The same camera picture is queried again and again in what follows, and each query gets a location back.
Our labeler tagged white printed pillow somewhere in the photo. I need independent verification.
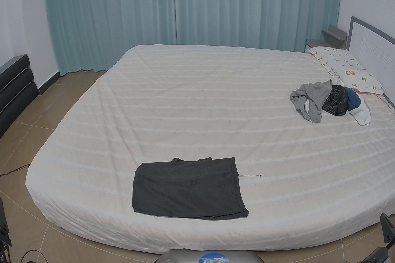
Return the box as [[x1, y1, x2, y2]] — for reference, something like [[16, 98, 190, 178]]
[[307, 47, 385, 93]]

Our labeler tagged black chest of drawers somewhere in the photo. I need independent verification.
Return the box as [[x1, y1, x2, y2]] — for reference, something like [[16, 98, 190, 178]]
[[0, 54, 39, 138]]

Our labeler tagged black T-shirt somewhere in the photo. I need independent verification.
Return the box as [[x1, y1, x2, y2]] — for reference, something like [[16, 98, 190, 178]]
[[132, 157, 250, 221]]

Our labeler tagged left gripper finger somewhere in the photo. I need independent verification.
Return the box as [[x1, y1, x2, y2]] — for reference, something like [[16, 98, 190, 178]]
[[0, 196, 13, 249]]

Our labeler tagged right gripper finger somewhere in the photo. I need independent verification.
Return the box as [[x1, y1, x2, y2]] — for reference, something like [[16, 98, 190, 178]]
[[380, 212, 395, 244]]

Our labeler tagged bed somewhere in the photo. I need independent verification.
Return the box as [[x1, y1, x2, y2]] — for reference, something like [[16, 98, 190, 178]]
[[25, 17, 395, 254]]

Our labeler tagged pile of clothes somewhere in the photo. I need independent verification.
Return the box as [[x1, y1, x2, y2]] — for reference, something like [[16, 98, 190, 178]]
[[289, 79, 371, 126]]

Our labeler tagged grey bedside table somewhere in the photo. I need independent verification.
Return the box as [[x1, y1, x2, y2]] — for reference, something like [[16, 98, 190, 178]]
[[306, 24, 348, 50]]

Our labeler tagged black cable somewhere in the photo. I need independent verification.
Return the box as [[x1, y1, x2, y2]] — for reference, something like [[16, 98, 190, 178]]
[[0, 164, 30, 176], [21, 251, 45, 263]]

